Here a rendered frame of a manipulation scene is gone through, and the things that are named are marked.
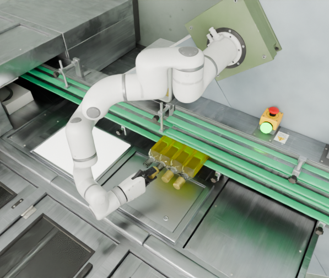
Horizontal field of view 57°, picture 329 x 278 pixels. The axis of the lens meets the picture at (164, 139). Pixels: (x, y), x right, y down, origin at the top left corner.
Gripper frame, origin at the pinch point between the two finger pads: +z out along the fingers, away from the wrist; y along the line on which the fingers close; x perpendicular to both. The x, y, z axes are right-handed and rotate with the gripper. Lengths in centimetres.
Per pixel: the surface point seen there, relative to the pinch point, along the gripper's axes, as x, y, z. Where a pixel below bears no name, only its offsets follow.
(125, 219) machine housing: -2.4, -14.0, -16.9
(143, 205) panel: -2.0, -13.8, -7.2
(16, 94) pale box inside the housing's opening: 109, -8, -18
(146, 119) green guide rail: 26.5, 2.8, 18.8
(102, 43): 109, 3, 46
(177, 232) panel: -21.8, -13.3, -4.6
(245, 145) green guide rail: -21.6, 12.0, 32.4
